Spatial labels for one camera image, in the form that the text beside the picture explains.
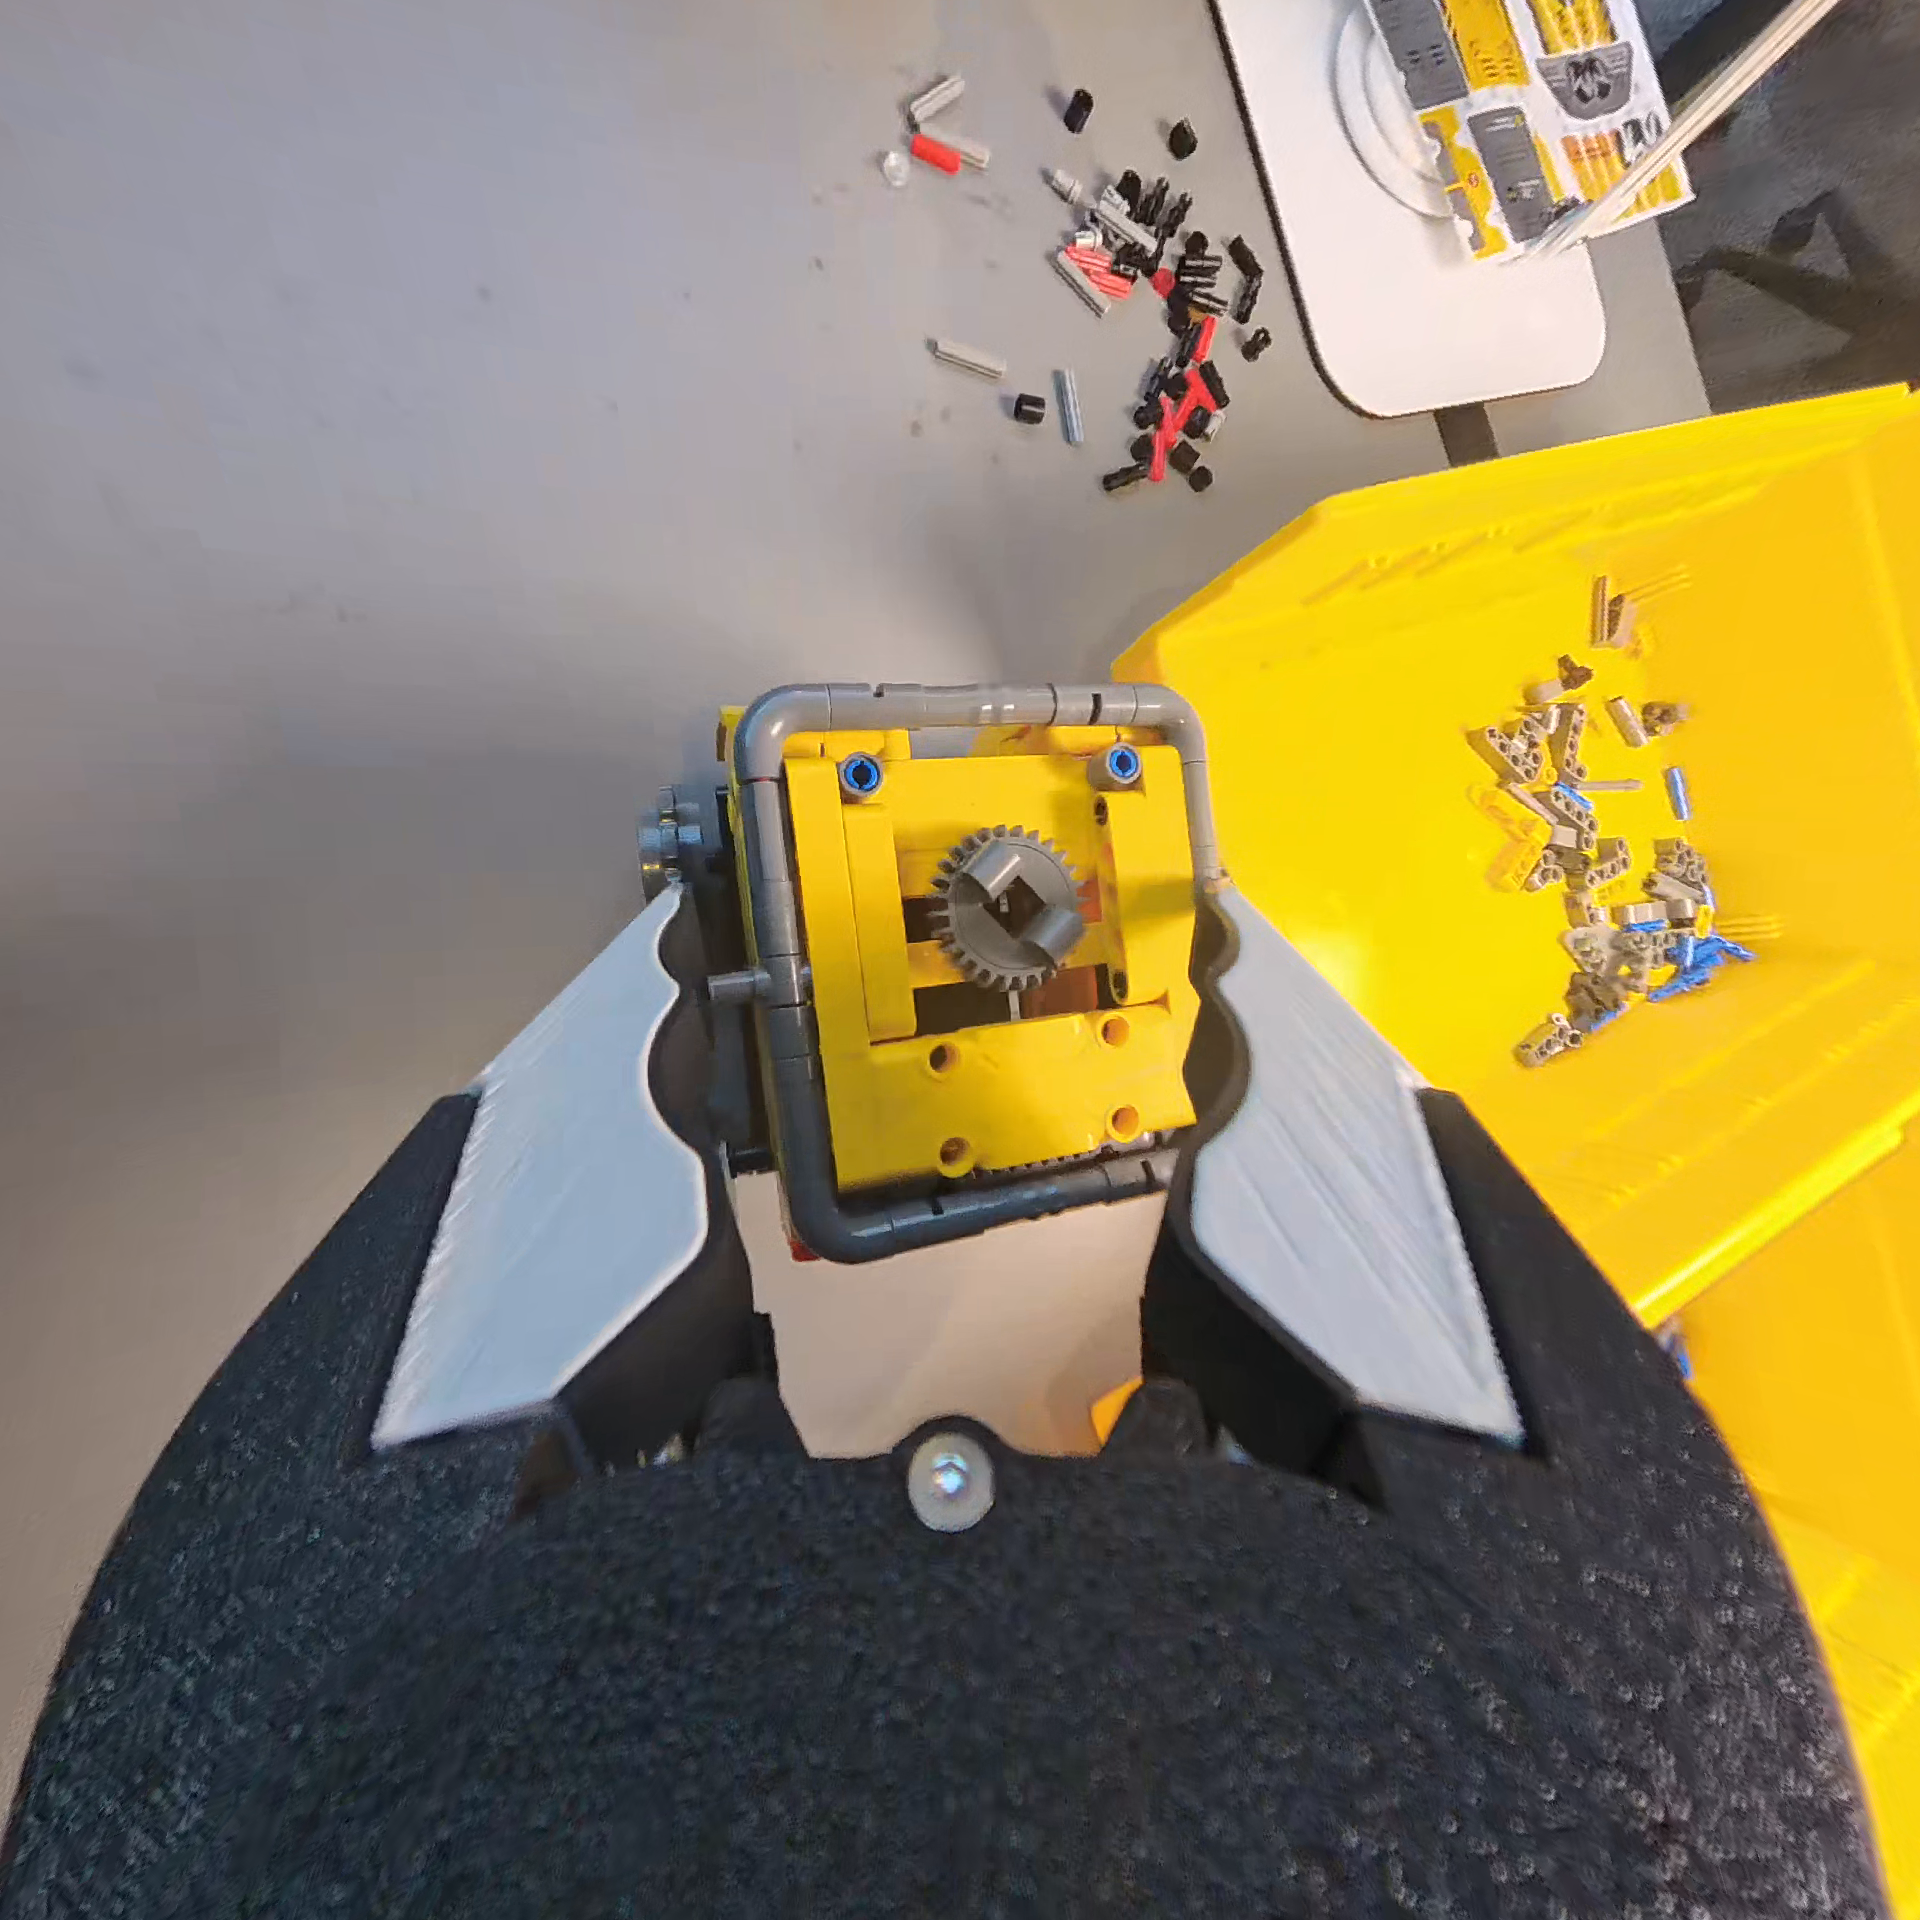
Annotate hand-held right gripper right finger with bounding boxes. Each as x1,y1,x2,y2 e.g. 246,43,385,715
1139,887,1527,1479

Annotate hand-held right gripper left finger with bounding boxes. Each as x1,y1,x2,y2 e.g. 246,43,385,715
369,885,754,1479

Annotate black yellow toy brick vehicle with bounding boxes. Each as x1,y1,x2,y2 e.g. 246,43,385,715
632,681,1224,1263

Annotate light grey desk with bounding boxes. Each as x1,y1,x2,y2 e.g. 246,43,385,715
0,0,1711,1802

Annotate yellow plastic bin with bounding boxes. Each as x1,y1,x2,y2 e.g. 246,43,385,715
1111,381,1920,1920

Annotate small parts inside bin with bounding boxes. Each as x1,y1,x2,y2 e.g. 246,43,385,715
1475,575,1758,1070

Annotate white base board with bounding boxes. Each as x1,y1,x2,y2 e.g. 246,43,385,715
1206,0,1607,419

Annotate cluster of small brick parts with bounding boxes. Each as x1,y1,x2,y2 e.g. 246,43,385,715
1046,165,1277,497

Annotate yellow black printed sheet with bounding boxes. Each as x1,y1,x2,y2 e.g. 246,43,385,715
1365,0,1695,266

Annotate wooden booklet stand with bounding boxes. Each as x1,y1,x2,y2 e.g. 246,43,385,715
1558,0,1846,242

